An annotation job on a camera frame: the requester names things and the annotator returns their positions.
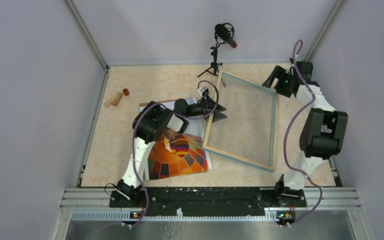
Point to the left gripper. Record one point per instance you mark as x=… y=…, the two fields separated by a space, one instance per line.
x=207 y=105

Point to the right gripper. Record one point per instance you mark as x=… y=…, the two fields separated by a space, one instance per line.
x=279 y=73

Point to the hot air balloon photo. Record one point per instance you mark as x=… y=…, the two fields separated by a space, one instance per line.
x=179 y=155

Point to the wooden picture frame blue edge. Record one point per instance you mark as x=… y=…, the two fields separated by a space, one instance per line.
x=249 y=133

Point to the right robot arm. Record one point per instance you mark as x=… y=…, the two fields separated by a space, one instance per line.
x=323 y=132

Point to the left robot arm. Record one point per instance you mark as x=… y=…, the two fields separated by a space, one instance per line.
x=150 y=125

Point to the black microphone on tripod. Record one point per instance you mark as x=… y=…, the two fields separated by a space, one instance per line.
x=224 y=35

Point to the small brown cylinder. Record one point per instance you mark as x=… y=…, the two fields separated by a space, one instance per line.
x=126 y=92

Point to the wooden block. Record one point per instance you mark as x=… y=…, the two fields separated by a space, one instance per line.
x=107 y=104
x=117 y=99

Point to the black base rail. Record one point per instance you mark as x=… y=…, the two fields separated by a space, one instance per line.
x=207 y=201

